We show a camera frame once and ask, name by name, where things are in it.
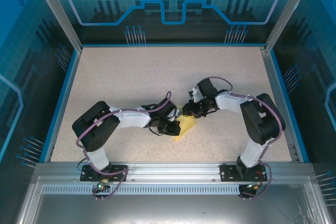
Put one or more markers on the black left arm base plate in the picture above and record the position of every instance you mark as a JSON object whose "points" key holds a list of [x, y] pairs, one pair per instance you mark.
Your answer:
{"points": [[85, 174]]}

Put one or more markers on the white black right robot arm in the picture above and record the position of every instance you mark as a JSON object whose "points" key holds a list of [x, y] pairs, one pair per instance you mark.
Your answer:
{"points": [[262, 124]]}

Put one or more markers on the grey metal front tray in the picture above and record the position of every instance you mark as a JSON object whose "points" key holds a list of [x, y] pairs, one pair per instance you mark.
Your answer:
{"points": [[170, 208]]}

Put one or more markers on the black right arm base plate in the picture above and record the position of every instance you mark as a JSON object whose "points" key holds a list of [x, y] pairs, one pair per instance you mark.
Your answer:
{"points": [[228, 172]]}

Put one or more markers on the aluminium frame post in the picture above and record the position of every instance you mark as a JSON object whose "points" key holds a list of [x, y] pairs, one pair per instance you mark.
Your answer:
{"points": [[60, 14], [288, 11]]}

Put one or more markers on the aluminium blue side rail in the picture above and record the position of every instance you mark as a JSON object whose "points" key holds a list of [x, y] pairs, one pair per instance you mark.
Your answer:
{"points": [[274, 77], [63, 106]]}

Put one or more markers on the brass plug with green light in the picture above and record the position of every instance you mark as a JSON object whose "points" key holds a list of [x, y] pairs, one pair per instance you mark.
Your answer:
{"points": [[102, 184]]}

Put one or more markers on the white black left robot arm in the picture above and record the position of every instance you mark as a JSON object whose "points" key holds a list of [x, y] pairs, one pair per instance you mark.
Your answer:
{"points": [[94, 128]]}

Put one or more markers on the aluminium mounting rail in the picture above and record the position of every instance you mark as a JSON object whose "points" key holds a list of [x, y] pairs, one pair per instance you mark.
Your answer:
{"points": [[170, 171]]}

